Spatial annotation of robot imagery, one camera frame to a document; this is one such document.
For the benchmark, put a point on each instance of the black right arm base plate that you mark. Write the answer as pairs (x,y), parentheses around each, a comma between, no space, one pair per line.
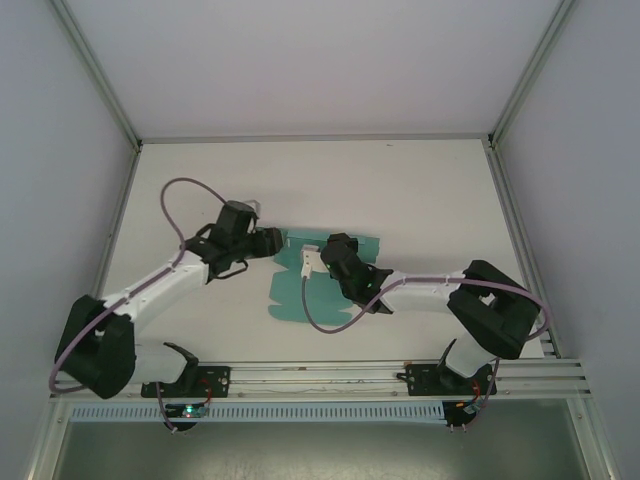
(422,380)

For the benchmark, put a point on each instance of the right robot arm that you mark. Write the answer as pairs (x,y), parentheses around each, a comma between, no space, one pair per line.
(425,295)

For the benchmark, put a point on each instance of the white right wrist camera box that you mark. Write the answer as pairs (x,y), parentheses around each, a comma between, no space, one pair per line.
(309,260)

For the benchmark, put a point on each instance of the aluminium mounting rail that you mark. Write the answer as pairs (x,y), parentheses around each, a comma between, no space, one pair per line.
(310,380)

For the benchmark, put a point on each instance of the aluminium frame cross bar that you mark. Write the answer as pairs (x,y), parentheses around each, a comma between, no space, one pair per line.
(310,139)

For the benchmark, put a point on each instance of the teal cardboard box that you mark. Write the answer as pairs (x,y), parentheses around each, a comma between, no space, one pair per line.
(290,295)

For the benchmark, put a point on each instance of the aluminium table side rail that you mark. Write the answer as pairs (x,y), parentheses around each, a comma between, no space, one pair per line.
(515,235)
(120,225)

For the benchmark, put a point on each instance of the small circuit board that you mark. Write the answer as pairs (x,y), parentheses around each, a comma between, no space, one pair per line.
(471,408)

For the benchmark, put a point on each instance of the aluminium frame post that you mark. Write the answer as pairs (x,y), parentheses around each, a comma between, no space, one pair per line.
(532,75)
(95,75)

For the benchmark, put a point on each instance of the circuit board with green light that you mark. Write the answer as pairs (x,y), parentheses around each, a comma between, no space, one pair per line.
(189,411)

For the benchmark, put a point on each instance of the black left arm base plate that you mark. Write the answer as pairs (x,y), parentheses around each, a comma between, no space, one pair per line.
(217,380)

